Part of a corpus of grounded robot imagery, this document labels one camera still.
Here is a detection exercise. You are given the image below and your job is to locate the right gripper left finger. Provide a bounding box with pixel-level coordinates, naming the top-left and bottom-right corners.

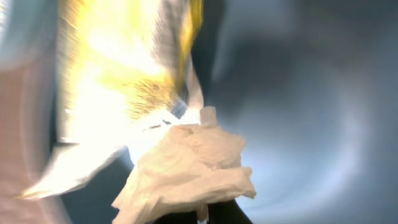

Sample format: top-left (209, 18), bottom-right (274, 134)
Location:
top-left (154, 212), bottom-right (198, 224)

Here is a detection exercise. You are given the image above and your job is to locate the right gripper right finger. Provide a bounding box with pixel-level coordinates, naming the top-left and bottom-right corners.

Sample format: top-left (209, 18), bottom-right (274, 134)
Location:
top-left (208, 199), bottom-right (253, 224)

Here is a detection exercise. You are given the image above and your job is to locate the dark blue plate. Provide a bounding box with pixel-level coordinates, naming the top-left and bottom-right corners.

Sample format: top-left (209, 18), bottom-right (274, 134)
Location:
top-left (55, 0), bottom-right (398, 224)

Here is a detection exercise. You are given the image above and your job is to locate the yellow snack wrapper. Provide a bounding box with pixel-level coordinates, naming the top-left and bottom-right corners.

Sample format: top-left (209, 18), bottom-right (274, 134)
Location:
top-left (19, 0), bottom-right (204, 200)

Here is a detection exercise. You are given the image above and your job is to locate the dark brown serving tray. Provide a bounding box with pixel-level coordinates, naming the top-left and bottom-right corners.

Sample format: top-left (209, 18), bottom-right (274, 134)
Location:
top-left (1, 62), bottom-right (71, 224)

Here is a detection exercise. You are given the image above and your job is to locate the light blue rice bowl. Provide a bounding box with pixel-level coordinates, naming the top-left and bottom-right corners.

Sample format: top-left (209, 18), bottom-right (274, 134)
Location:
top-left (1, 0), bottom-right (58, 72)

